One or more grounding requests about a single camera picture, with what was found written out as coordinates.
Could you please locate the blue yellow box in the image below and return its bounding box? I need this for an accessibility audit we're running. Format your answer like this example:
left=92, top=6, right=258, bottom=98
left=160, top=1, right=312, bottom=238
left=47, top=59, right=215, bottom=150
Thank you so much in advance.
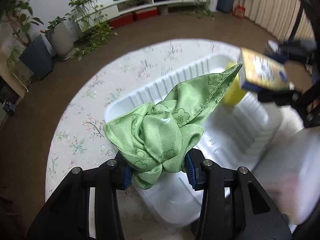
left=238, top=47, right=290, bottom=93

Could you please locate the yellow rectangular sponge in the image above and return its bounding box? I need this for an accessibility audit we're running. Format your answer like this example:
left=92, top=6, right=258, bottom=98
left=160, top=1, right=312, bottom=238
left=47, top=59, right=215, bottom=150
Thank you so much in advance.
left=222, top=74, right=247, bottom=107

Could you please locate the green floral cloth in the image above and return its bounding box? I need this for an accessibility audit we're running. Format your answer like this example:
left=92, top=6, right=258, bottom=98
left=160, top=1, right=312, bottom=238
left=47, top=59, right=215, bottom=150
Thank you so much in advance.
left=104, top=63, right=242, bottom=190

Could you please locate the beige curtain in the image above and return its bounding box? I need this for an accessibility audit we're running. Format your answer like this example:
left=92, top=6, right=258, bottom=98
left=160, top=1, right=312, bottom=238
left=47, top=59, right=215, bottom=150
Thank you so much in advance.
left=234, top=0, right=300, bottom=41

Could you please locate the white plastic tray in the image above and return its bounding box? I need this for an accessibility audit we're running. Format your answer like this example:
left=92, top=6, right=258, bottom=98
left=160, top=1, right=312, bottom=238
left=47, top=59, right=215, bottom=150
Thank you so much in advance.
left=103, top=53, right=283, bottom=227

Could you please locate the red gift bag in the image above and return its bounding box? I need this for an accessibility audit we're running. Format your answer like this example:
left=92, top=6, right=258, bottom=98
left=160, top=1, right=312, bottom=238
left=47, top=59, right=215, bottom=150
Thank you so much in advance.
left=233, top=4, right=246, bottom=19

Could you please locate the white translucent container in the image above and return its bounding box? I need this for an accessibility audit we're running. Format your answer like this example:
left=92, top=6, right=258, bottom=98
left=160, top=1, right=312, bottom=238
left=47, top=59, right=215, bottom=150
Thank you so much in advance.
left=253, top=127, right=319, bottom=225

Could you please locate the floral white tablecloth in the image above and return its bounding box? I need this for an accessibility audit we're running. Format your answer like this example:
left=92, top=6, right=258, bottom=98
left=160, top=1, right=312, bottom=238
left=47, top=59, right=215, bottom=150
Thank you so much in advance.
left=46, top=39, right=303, bottom=197

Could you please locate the dark blue planter right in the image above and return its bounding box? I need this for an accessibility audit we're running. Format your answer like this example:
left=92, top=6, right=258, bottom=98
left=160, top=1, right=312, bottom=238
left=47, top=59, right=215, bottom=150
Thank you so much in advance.
left=217, top=0, right=234, bottom=13

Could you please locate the red storage box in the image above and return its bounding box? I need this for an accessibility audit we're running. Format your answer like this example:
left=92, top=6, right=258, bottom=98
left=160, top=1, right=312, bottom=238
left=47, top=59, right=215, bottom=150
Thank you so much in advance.
left=108, top=7, right=158, bottom=28

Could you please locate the dark blue square planter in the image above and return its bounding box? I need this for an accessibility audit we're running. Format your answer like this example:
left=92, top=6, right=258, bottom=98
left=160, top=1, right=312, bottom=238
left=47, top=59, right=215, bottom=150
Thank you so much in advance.
left=19, top=35, right=54, bottom=80

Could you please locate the grey ribbed planter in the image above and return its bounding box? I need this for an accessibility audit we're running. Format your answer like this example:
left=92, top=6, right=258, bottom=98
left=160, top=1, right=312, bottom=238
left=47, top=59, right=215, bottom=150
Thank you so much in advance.
left=45, top=22, right=74, bottom=60

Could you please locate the white tv console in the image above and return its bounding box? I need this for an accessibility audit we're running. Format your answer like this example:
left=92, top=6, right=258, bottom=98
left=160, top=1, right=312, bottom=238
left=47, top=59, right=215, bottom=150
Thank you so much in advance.
left=76, top=0, right=207, bottom=24

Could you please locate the trailing green plant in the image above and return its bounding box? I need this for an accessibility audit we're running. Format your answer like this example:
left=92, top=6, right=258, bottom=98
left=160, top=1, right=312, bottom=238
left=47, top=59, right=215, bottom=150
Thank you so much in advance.
left=65, top=0, right=113, bottom=61

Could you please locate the tall leafy plant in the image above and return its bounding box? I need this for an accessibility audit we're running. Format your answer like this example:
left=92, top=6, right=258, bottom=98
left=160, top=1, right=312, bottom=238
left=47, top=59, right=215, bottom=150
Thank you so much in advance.
left=1, top=0, right=43, bottom=69

